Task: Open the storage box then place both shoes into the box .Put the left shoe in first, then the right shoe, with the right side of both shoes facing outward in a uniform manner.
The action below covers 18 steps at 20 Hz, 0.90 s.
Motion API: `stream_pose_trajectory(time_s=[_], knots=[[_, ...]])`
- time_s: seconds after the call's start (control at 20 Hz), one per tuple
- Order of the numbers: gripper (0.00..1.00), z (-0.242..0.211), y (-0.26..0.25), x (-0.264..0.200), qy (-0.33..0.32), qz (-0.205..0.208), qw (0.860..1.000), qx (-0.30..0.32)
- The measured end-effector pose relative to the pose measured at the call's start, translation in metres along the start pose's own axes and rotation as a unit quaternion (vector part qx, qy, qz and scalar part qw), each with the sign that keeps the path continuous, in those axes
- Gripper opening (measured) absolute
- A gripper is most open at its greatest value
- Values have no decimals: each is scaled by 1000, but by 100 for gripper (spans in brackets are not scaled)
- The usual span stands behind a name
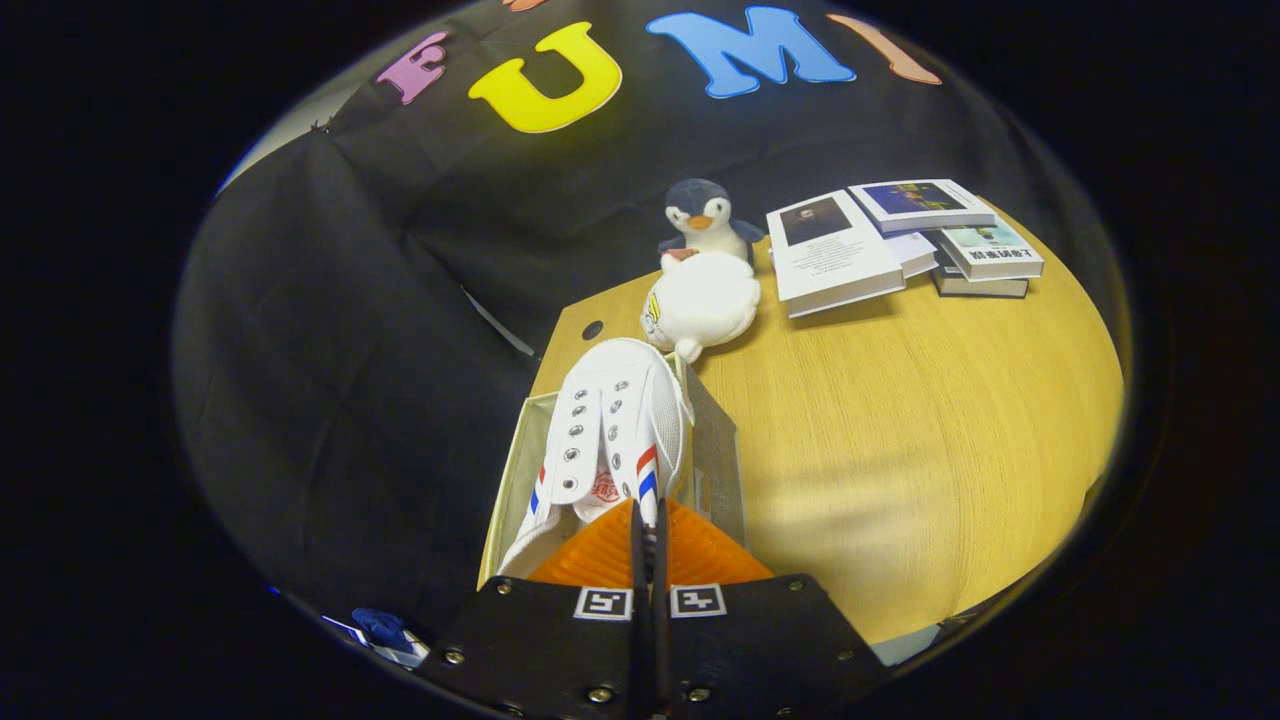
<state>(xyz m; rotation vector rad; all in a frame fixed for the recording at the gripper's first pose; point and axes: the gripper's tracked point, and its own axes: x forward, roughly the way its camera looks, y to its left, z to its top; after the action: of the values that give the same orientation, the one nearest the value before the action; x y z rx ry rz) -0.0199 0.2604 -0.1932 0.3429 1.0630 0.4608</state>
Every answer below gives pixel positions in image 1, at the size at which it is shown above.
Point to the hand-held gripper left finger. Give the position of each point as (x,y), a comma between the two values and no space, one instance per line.
(560,650)

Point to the book with blue picture cover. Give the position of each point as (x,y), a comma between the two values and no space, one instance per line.
(915,200)

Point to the black backdrop cloth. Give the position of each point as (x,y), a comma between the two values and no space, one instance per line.
(350,350)

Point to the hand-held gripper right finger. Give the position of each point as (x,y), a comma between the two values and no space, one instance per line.
(760,650)

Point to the book with pale green cover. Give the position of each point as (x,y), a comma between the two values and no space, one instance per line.
(990,250)

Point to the white striped canvas shoe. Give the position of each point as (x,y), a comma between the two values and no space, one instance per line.
(610,400)

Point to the grey fabric storage box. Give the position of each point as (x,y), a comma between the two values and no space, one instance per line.
(715,460)

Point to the small blue object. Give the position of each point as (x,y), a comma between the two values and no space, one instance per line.
(382,628)

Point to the white plush toy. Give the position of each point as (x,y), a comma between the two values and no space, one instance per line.
(700,305)

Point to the penguin plush toy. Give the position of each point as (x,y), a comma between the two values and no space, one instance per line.
(700,215)

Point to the plain white book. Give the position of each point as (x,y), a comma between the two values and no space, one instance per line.
(912,252)

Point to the dark grey book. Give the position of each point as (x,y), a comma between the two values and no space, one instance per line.
(975,288)

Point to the white book with portrait cover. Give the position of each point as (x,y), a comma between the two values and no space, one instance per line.
(830,260)

